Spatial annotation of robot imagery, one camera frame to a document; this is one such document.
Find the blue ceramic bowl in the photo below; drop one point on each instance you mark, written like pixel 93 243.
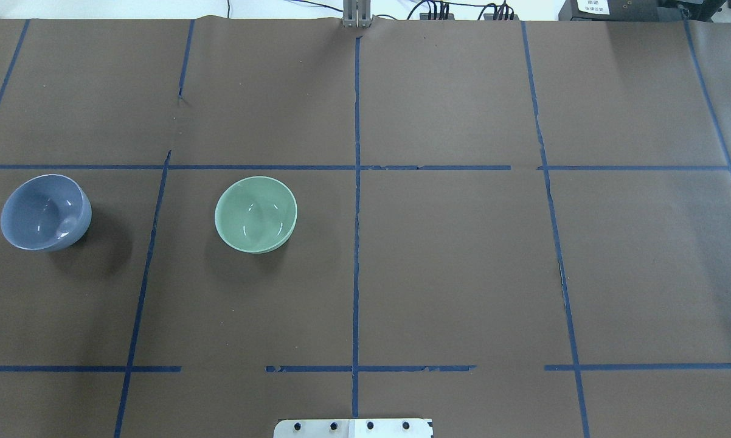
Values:
pixel 45 214

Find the green ceramic bowl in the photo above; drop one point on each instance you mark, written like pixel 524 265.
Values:
pixel 256 215

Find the brown paper table cover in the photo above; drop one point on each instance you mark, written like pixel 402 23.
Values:
pixel 511 229

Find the black power strip left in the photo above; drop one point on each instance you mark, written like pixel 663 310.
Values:
pixel 437 12

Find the black power strip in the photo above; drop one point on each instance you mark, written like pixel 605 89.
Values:
pixel 501 12
pixel 437 12

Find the black power strip right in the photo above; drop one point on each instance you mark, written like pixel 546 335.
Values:
pixel 501 12

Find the black computer box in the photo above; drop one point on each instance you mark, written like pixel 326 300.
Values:
pixel 616 11

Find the grey aluminium frame post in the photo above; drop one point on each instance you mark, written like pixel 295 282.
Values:
pixel 357 13

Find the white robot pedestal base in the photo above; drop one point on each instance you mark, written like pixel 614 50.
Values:
pixel 374 427

